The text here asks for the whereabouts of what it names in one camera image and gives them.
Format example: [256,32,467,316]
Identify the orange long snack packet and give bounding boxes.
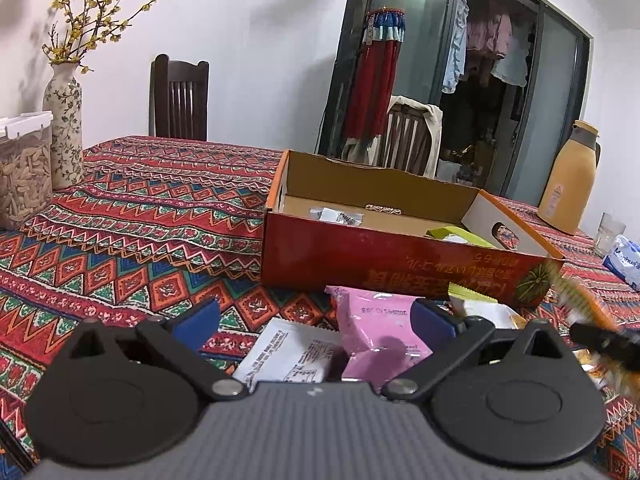
[544,259,639,404]

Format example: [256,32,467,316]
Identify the pink snack packet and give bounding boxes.
[326,286,432,389]

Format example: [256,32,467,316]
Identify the green yellow snack packet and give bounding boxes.
[425,226,496,249]

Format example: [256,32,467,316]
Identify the white printed snack packet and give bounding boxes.
[233,318,342,391]

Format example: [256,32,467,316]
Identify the silver foil snack packet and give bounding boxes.
[309,207,363,226]

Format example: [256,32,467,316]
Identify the blue white tissue pack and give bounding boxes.
[603,235,640,292]

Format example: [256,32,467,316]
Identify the patterned red tablecloth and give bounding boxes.
[1,136,639,469]

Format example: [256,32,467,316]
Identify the clear drinking glass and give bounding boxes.
[593,212,626,258]

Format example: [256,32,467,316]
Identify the yellow thermos jug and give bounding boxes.
[537,120,599,235]

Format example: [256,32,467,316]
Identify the orange cardboard box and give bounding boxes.
[260,151,564,308]

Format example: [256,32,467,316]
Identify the wooden chair with cloth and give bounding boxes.
[374,103,435,177]

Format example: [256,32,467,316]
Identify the beige cloth on chair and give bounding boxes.
[340,94,445,179]

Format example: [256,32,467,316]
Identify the dark wooden chair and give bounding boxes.
[150,53,209,141]

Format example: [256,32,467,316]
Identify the clear seed storage container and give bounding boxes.
[0,110,53,230]

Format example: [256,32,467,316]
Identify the hanging light blue garment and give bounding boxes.
[442,0,470,94]

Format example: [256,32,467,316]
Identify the floral ceramic vase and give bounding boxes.
[42,63,84,191]

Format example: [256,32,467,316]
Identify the dark sliding glass door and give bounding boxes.
[318,0,590,205]

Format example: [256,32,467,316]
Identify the hanging white garment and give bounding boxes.
[490,22,532,88]

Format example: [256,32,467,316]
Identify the hanging pink garment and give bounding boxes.
[466,0,513,60]

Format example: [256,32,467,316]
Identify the yellow flower branches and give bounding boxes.
[41,0,160,74]

